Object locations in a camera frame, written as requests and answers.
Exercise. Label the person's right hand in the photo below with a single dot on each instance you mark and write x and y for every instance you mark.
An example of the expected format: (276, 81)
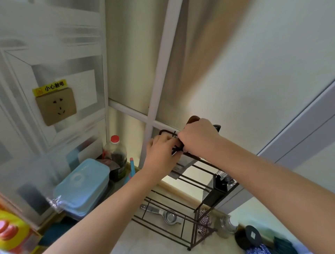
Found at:
(201, 136)

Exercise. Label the person's left hand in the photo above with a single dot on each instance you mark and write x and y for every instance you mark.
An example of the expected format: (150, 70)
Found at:
(159, 157)

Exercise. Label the person's left fingers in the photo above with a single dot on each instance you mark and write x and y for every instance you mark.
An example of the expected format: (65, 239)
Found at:
(167, 142)

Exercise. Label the person's right fingers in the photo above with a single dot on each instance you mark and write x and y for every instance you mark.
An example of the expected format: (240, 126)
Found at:
(187, 142)

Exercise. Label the dark brown metal rack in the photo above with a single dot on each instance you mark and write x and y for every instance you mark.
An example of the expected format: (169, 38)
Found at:
(183, 206)

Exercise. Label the person's right forearm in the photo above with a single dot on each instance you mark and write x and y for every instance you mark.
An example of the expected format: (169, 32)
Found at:
(274, 188)

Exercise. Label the person's left forearm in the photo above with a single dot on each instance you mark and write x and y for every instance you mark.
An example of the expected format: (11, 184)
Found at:
(110, 214)

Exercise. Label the blue and pink brush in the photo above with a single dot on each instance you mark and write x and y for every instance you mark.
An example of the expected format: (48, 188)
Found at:
(131, 170)

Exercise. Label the dark sauce bottle red cap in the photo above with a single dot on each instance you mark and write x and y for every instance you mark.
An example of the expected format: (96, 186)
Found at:
(116, 157)

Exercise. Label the black utensil holder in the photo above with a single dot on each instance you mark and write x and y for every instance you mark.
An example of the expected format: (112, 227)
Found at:
(219, 184)

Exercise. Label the dark red packet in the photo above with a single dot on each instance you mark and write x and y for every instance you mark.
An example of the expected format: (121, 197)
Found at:
(110, 163)

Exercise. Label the metal lemon squeezer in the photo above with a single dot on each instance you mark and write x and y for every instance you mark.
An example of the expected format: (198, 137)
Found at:
(167, 216)

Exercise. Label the red white patterned cloth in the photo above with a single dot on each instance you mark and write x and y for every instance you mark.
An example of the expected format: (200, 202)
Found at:
(204, 222)

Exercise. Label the clear glass jar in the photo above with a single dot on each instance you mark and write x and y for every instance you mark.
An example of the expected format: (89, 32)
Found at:
(227, 225)

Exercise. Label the light blue lidded food container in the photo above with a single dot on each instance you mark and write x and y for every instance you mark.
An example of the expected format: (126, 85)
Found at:
(83, 183)

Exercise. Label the black round lid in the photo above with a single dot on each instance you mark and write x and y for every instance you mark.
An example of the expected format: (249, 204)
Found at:
(248, 236)

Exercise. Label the blue checkered cloth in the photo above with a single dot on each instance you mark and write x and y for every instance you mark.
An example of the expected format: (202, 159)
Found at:
(257, 250)

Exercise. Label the yellow warning sticker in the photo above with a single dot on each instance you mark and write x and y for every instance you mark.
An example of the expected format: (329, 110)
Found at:
(49, 88)

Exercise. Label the dark green ribbed item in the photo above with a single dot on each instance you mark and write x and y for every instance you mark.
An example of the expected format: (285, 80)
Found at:
(284, 246)

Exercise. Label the dark teal cloth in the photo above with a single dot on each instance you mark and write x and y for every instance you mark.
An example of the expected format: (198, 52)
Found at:
(56, 231)

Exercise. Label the yellow and red packet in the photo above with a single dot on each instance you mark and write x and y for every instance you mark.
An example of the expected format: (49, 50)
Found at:
(14, 231)

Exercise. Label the white window frame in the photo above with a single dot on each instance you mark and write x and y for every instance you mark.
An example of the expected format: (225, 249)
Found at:
(159, 78)

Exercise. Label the grey door frame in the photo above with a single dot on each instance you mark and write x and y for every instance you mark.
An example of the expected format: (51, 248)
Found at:
(295, 136)

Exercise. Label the gold wall socket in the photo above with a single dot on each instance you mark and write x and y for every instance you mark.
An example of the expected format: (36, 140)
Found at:
(56, 106)

